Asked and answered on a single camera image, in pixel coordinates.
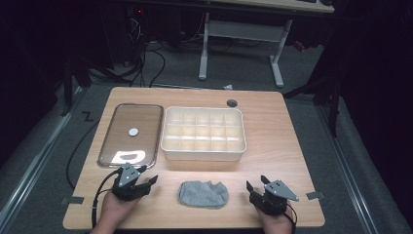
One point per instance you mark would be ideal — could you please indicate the white paper scrap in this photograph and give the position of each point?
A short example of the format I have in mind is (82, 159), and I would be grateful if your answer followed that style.
(228, 86)

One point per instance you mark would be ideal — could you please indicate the person's right hand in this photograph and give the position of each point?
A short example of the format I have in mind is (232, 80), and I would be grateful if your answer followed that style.
(274, 222)

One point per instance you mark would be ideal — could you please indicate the clear plastic box lid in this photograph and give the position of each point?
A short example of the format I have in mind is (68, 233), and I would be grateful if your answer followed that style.
(131, 135)

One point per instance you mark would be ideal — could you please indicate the grey tape strip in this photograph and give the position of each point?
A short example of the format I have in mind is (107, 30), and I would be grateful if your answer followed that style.
(315, 195)
(72, 200)

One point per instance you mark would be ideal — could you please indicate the white compartment storage box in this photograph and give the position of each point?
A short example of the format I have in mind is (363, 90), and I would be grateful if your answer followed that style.
(203, 133)

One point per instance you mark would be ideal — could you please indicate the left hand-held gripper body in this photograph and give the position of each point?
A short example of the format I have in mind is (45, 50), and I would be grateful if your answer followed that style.
(127, 182)

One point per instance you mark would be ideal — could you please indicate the black metal stand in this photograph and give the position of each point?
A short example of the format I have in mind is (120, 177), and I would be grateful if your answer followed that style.
(69, 84)
(328, 91)

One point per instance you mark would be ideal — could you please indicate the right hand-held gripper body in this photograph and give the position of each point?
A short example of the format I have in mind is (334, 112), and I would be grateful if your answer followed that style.
(274, 195)

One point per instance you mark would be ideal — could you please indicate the white-framed wooden desk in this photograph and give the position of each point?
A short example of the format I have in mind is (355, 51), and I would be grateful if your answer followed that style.
(243, 31)

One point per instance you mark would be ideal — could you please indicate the metal floor rail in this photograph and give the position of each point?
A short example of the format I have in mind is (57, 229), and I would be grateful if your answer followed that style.
(349, 169)
(32, 169)

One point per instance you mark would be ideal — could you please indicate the person's left hand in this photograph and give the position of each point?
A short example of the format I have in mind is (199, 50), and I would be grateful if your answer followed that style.
(117, 208)

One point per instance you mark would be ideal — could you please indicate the grey sock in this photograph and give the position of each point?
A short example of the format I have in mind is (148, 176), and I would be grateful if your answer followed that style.
(203, 194)

